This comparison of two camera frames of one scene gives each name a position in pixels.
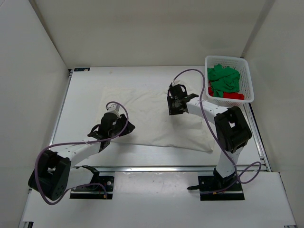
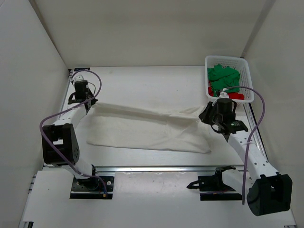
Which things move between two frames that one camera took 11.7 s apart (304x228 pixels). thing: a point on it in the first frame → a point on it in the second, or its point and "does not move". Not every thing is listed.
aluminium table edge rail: [183, 169] does not move
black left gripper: [122, 119] → [93, 100]
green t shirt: [223, 80] does not move
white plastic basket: [240, 64] does not move
